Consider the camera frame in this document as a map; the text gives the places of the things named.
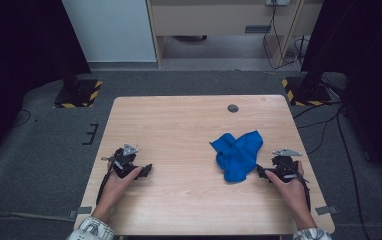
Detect long black floor cable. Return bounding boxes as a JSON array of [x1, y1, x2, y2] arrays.
[[335, 106, 367, 240]]

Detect grey tape strip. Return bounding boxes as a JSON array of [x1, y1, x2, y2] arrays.
[[314, 205, 339, 216], [68, 206, 93, 219]]

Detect white panel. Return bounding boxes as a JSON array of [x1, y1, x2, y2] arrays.
[[61, 0, 157, 63]]

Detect short black floor cable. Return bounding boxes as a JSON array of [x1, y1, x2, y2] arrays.
[[292, 101, 345, 120]]

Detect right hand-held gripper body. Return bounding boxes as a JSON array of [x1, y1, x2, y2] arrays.
[[268, 148, 305, 184]]

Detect thin black cable loop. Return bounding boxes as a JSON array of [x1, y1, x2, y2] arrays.
[[12, 109, 33, 128]]

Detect right hand-held gripper black cable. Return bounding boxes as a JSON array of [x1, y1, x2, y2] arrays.
[[297, 174, 312, 213]]

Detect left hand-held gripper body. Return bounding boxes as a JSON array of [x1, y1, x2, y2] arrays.
[[100, 143, 144, 180]]

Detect black tape floor mark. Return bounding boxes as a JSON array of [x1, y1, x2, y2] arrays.
[[82, 123, 100, 146]]

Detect person's right hand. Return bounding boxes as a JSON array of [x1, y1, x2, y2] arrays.
[[264, 160, 314, 215]]

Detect hand-held gripper black cable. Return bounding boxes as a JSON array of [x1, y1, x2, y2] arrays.
[[95, 164, 115, 206], [297, 174, 312, 213]]

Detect black hanging power cable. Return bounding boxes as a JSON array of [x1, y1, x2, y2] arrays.
[[262, 3, 302, 70]]

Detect bundle of thin cables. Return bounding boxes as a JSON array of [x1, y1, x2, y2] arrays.
[[292, 35, 311, 73]]

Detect blue cloth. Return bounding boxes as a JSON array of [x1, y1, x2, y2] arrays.
[[209, 129, 264, 184]]

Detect black curtain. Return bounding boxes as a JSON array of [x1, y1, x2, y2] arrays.
[[0, 0, 92, 168], [300, 0, 382, 191]]

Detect left hand-held gripper black cable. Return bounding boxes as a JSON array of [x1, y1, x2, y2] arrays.
[[95, 164, 115, 206]]

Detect grey rectangular cabinet plate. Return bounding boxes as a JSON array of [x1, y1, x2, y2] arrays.
[[244, 24, 272, 34]]

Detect person's left hand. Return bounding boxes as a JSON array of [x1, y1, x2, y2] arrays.
[[95, 165, 143, 215]]

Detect black stand with striped base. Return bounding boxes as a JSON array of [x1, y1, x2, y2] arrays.
[[53, 49, 103, 109], [281, 49, 333, 107]]

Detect looped black floor cable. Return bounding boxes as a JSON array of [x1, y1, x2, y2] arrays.
[[297, 114, 342, 155]]

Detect light wooden cabinet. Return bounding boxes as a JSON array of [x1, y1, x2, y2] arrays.
[[145, 0, 325, 68]]

